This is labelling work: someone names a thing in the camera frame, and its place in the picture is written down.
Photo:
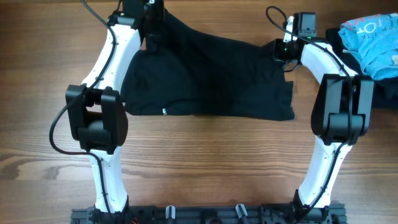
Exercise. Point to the black t-shirt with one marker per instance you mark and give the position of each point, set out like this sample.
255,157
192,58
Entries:
186,72

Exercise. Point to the light blue printed shirt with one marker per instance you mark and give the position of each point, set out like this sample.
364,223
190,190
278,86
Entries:
372,41

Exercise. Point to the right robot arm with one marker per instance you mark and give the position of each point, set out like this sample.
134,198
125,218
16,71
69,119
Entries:
339,116

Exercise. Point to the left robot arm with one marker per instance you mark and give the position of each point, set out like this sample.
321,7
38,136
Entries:
96,112

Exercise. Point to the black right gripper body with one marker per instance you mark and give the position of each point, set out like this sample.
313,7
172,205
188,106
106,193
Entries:
281,50

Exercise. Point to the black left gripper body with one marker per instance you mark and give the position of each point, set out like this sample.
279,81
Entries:
156,12

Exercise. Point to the dark navy folded clothes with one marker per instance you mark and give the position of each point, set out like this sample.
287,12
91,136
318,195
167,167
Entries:
385,91

